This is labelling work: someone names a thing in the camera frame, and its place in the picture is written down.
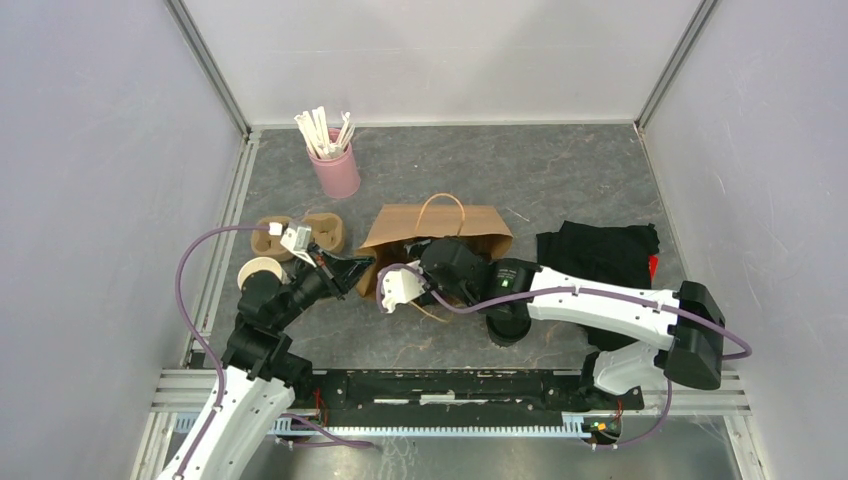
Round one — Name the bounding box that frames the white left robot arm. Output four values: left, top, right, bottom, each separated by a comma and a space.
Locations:
159, 245, 374, 479

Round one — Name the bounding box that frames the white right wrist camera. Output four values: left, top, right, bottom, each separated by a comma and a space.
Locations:
376, 260, 427, 314

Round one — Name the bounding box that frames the red small object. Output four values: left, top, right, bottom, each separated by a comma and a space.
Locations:
649, 255, 659, 279

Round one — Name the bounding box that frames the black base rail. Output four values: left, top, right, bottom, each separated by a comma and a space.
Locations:
289, 369, 645, 428

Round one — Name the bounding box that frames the brown paper bag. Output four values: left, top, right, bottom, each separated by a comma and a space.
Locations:
355, 193, 513, 300

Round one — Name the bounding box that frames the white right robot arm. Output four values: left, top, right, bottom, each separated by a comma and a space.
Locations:
420, 238, 725, 408

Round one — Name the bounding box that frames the white wrapped straws bundle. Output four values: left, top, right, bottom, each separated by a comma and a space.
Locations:
293, 106, 355, 162

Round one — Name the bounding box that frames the stack of paper cups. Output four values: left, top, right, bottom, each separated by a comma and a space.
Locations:
237, 256, 288, 289

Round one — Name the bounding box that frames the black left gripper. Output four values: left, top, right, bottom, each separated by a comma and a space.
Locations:
273, 240, 377, 329

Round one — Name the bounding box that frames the black cloth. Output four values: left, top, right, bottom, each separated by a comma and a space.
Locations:
535, 220, 661, 352

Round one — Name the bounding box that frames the brown cardboard cup carrier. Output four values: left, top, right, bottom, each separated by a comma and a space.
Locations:
250, 213, 346, 262

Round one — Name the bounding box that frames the pink straw holder cup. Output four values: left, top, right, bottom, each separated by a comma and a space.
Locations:
306, 137, 361, 199

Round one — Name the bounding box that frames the aluminium slotted cable duct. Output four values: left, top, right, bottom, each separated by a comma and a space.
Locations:
148, 370, 624, 439

